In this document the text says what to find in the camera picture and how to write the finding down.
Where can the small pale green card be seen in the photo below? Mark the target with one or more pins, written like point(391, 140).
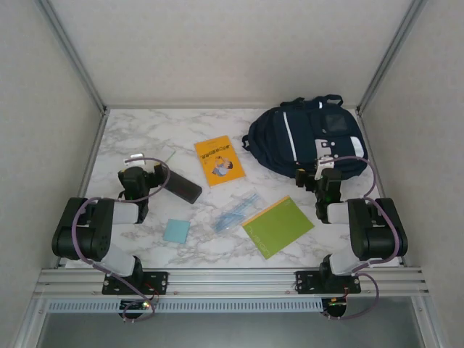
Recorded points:
point(171, 156)

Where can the black pencil case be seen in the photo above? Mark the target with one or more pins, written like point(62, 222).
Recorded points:
point(185, 186)

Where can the navy blue backpack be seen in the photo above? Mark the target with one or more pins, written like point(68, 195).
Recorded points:
point(286, 145)

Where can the green notebook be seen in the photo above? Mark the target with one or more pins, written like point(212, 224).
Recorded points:
point(279, 226)

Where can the orange book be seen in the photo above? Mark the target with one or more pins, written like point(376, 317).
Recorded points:
point(217, 163)

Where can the light blue sticky note pad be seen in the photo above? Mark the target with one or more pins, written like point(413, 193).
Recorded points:
point(176, 230)

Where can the clear bag of blue pens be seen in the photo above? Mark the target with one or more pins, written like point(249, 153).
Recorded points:
point(235, 212)

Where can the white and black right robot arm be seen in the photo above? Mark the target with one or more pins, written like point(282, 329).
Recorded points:
point(337, 214)

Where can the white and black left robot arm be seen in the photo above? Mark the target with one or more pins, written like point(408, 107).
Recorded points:
point(123, 212)

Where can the small controller board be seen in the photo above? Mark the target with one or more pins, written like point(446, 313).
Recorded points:
point(136, 305)
point(335, 306)

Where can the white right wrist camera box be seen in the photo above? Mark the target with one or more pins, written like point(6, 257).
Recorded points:
point(322, 165)

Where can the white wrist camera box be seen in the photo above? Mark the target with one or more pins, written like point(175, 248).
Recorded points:
point(322, 165)
point(135, 159)

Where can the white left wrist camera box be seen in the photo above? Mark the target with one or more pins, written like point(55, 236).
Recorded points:
point(135, 159)

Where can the aluminium table side rail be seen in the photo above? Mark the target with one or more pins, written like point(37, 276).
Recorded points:
point(365, 127)
point(85, 181)

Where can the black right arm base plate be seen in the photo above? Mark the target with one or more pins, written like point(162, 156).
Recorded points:
point(304, 282)

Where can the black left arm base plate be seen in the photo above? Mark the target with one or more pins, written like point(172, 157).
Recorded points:
point(159, 282)

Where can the aluminium mounting rail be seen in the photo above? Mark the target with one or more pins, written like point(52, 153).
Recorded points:
point(232, 281)

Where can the aluminium frame post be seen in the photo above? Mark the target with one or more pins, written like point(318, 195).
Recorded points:
point(391, 54)
point(74, 54)

